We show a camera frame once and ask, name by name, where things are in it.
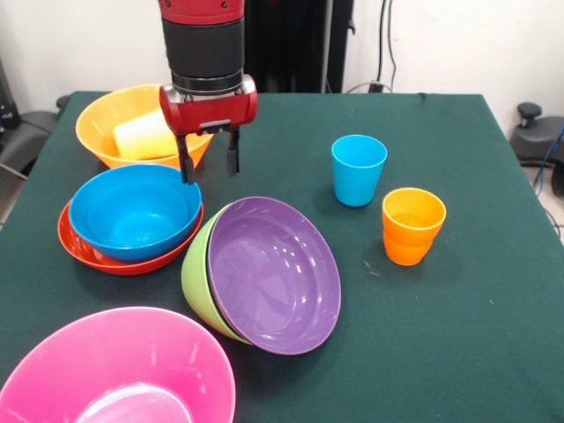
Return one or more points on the small translucent blue bowl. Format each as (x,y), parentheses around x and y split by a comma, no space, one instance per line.
(132,233)

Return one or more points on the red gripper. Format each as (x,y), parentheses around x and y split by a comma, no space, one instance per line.
(211,110)

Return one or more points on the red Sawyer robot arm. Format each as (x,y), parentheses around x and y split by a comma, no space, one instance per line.
(202,44)

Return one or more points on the large blue bowl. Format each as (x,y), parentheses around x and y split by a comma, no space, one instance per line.
(88,207)

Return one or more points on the green bowl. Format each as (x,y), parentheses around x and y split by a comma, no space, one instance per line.
(196,282)

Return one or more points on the orange cup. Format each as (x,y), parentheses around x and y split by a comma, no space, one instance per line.
(412,216)
(407,255)

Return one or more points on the dark green table cloth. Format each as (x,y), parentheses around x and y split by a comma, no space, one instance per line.
(440,330)

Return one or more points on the red bowl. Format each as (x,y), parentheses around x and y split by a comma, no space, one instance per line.
(128,269)

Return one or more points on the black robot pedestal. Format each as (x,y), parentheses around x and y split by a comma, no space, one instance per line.
(286,44)

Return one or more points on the purple bowl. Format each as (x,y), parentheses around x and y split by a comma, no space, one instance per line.
(273,282)

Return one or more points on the blue cup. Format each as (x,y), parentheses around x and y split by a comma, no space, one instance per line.
(359,176)

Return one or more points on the orange bowl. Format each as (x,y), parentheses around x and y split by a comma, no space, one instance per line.
(97,119)

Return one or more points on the yellow cup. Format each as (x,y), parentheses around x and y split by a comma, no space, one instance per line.
(141,138)

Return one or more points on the black chair base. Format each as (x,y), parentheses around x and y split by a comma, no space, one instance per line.
(535,136)

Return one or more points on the black office chair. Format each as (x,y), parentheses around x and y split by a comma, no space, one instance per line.
(26,132)

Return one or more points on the pink bowl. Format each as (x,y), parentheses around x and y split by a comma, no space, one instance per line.
(123,352)

